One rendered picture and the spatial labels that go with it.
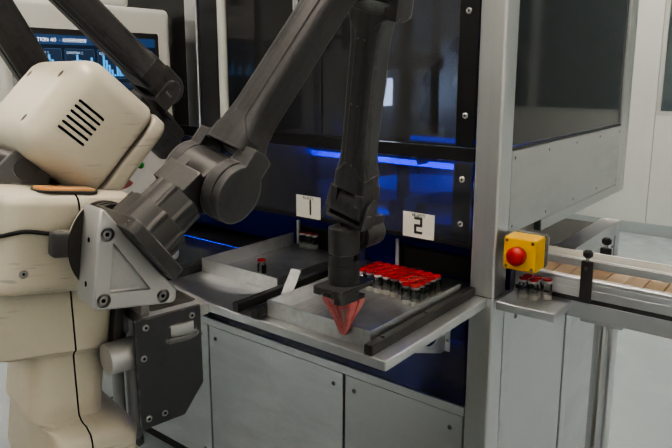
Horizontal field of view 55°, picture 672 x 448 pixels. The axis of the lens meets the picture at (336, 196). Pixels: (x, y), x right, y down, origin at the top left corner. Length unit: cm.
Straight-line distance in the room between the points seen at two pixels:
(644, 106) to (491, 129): 466
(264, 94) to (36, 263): 34
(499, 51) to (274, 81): 68
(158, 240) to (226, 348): 137
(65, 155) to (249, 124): 23
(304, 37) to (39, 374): 56
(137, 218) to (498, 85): 87
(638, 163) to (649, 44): 99
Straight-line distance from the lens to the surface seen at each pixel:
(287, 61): 83
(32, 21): 178
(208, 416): 229
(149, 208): 76
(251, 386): 207
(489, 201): 142
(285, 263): 169
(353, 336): 121
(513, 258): 139
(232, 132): 81
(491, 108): 140
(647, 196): 609
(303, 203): 172
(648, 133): 603
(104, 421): 100
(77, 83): 87
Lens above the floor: 137
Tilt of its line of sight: 11 degrees down
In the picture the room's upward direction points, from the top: straight up
